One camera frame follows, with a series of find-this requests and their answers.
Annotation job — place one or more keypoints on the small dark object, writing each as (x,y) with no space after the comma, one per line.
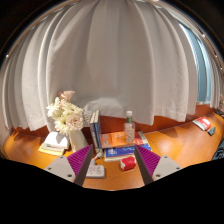
(211,131)

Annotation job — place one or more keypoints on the white ribbed vase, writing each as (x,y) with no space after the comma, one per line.
(78,140)

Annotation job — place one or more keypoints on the red and white packet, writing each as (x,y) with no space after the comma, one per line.
(202,123)

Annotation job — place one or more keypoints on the grey upright book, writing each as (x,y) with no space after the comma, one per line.
(93,130)

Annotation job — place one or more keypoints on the blue flat book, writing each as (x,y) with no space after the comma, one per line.
(118,152)

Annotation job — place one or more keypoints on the white closed book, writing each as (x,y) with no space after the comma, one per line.
(57,140)

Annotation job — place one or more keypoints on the white power strip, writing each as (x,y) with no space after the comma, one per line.
(96,170)

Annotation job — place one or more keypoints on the white wall outlet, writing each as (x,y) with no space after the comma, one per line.
(87,119)

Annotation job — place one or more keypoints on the teal curtain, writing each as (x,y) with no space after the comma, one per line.
(200,66)

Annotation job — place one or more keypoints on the blue upright book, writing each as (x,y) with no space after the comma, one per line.
(98,130)

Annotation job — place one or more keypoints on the clear plastic drink bottle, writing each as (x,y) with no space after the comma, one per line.
(129,130)

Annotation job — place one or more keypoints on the white curtain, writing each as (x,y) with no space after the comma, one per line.
(110,60)

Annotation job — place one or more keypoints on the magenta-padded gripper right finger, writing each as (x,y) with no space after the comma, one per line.
(160,166)

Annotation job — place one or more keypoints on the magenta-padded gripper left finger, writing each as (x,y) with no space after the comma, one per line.
(63,166)

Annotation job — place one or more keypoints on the orange flat book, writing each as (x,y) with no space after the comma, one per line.
(113,139)

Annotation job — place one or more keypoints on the white and pink flowers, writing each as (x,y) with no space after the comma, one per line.
(66,115)

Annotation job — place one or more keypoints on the yellow flat book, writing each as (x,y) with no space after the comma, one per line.
(50,150)

